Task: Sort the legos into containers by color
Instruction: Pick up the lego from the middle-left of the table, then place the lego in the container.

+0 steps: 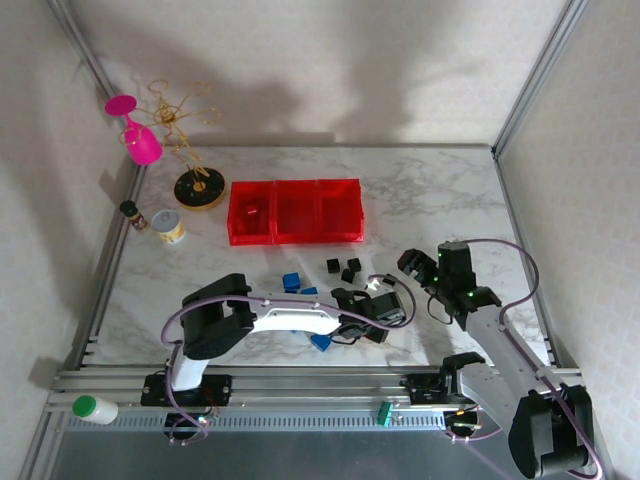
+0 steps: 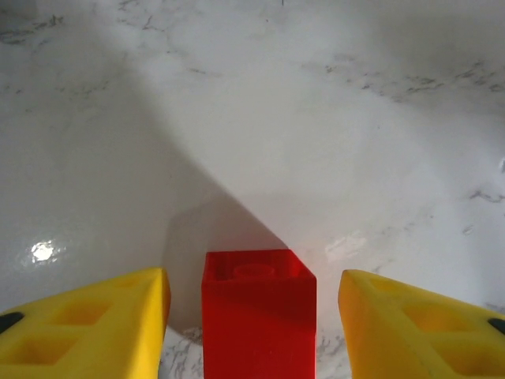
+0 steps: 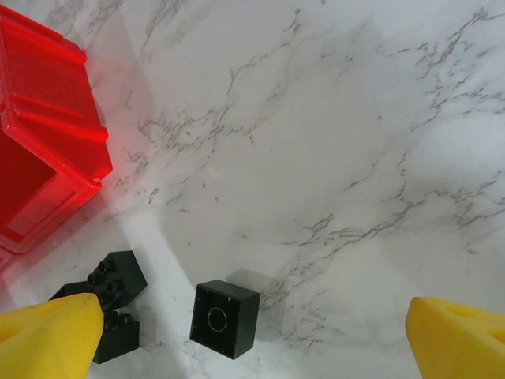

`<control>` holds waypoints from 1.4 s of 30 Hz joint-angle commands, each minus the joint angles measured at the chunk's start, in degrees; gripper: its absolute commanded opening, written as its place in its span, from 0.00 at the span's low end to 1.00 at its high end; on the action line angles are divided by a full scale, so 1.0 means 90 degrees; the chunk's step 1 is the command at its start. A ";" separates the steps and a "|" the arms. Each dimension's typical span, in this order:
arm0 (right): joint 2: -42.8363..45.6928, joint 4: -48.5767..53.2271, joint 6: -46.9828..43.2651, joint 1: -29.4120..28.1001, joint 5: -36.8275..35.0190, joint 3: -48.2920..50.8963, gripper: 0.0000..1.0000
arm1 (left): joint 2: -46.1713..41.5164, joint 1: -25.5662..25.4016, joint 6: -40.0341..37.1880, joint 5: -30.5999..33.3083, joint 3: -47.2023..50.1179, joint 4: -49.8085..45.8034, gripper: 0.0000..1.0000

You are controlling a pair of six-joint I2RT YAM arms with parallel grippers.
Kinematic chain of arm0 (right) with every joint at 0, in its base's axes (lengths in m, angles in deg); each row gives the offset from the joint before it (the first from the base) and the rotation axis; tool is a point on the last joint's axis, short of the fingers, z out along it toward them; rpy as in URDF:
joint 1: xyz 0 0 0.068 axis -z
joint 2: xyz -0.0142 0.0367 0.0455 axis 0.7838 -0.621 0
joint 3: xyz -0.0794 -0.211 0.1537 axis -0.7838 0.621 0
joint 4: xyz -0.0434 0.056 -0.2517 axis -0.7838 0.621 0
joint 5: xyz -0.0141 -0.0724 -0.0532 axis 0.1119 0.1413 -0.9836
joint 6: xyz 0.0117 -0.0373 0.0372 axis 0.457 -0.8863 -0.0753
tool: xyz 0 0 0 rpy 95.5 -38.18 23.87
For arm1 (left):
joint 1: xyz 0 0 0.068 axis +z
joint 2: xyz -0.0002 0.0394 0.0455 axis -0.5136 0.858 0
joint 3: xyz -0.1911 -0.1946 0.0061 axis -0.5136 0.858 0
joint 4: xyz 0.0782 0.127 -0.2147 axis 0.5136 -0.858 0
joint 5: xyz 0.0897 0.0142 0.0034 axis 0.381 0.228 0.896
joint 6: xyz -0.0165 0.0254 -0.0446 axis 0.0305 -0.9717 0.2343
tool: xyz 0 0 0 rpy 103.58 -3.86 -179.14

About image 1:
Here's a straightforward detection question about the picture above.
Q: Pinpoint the aluminium frame post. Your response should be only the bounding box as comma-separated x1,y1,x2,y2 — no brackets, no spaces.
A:
47,0,147,174
491,0,591,160

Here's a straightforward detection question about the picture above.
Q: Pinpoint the pink plastic wine glass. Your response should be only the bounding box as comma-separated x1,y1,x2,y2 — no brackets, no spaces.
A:
103,94,164,167

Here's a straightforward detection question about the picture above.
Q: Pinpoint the dark spice jar black cap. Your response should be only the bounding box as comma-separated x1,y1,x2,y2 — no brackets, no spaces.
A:
118,199,150,232

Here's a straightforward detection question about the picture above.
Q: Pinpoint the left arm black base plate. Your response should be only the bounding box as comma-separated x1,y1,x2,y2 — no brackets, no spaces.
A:
140,373,234,407

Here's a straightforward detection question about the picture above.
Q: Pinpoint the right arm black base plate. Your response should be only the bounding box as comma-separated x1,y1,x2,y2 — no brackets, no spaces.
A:
401,372,451,407

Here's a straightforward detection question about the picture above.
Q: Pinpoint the white bottle green cap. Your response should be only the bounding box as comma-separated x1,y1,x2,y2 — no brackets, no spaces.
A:
72,394,120,426

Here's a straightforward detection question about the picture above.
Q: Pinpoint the aluminium side rail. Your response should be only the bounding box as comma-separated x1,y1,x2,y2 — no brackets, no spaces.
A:
69,164,149,374
492,149,614,480

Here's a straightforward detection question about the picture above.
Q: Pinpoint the gold wire glass rack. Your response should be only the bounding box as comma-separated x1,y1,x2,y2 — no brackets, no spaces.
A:
118,79,227,212

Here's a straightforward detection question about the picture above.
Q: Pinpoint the grey slotted cable duct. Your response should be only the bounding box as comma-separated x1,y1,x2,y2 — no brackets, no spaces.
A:
62,410,449,434

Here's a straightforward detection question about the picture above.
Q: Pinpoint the aluminium front rail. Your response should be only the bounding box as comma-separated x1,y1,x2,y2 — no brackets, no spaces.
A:
44,366,586,415

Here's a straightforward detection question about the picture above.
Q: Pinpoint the right gripper thin black wire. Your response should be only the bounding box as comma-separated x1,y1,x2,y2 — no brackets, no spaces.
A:
426,293,460,327

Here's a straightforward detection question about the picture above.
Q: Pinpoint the red plastic bin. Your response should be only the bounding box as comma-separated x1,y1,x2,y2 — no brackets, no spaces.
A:
227,180,278,247
316,178,366,245
273,179,321,246

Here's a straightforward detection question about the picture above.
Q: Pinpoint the small tin can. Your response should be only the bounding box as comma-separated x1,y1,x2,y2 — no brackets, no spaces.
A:
150,209,186,245

